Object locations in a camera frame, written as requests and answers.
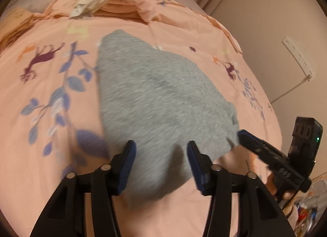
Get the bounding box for white wall power strip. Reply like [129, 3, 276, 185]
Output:
[282, 35, 315, 82]

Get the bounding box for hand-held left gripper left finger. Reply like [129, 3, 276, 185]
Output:
[29, 140, 137, 237]

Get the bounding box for pink printed duvet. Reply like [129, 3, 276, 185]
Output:
[0, 0, 283, 237]

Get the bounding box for folded peach clothes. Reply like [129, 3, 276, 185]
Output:
[94, 0, 143, 20]

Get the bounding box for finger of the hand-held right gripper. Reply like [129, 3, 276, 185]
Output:
[237, 129, 284, 169]

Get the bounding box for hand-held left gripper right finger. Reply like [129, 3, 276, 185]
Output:
[186, 140, 297, 237]

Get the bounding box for person's right hand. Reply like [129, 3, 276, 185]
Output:
[266, 175, 295, 202]

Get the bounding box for pink garment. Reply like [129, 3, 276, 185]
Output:
[135, 0, 164, 23]

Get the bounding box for grey printed sweatshirt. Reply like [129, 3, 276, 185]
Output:
[95, 30, 241, 209]

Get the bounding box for folded orange clothes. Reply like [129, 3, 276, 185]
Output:
[0, 7, 35, 51]

